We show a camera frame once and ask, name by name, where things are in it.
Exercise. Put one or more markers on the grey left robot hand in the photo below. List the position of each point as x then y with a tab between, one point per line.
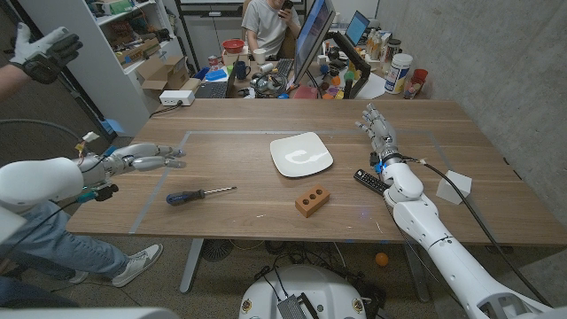
119	161

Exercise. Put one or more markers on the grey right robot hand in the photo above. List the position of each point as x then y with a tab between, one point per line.
383	133

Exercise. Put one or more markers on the white black gloved hand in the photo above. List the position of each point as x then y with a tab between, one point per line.
42	53

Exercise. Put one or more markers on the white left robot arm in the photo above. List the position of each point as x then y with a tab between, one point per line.
35	181

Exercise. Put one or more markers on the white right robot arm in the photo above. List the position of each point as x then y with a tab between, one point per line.
443	248

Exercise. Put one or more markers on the standing person's bare forearm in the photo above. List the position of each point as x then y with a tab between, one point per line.
11	80

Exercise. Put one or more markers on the black TV remote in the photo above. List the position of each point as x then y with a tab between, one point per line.
367	181

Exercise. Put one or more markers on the white square plate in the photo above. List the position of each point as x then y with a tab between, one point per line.
301	165

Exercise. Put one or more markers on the brown block with three holes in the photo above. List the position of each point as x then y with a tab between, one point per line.
312	204

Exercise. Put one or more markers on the grey tape strip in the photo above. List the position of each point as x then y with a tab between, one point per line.
156	190

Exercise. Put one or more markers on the white labelled canister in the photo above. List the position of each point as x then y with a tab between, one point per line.
397	73

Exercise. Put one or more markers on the white shelf unit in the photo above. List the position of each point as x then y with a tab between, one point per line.
115	88

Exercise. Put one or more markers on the dark lidded jar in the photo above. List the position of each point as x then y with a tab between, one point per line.
393	49

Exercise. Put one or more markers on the white power box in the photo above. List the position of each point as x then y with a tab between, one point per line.
176	97

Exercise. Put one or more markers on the white paper cube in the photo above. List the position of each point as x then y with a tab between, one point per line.
445	192

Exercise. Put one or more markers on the pink flat item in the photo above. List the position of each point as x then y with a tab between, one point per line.
305	92

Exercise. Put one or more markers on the clear plastic bottle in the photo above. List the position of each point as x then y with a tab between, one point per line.
374	44

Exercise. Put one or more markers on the open cardboard box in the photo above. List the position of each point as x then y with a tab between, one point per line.
164	73

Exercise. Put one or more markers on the standing person in jeans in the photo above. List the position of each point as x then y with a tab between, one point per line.
66	252

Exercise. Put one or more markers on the open laptop with blue screen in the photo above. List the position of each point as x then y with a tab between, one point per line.
356	27

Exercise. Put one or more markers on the black laptop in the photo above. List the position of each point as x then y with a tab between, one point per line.
212	90

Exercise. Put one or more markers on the black keyboard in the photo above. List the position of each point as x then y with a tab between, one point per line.
285	67

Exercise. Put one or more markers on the tilted computer monitor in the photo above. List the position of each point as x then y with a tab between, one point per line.
312	35

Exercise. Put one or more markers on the orange ball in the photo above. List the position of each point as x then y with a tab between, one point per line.
382	259

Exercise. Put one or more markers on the grey table leg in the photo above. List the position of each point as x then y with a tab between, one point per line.
191	266
416	272

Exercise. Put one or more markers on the blue flat plastic item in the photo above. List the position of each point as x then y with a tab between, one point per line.
215	75

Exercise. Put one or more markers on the round floor fan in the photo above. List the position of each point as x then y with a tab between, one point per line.
217	249

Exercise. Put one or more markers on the red white can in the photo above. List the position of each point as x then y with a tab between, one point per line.
214	62

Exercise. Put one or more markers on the white paper cup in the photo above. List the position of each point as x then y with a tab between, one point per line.
259	56

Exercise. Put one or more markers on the dark blue mug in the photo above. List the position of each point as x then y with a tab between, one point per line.
241	70

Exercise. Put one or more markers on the beige small box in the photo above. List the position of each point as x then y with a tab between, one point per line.
235	58

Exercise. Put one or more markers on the seated person in grey shirt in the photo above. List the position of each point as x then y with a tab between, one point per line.
266	26

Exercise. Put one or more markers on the red bowl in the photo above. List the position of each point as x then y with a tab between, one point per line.
233	45

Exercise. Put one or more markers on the white robot torso base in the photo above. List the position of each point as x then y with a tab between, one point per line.
319	288

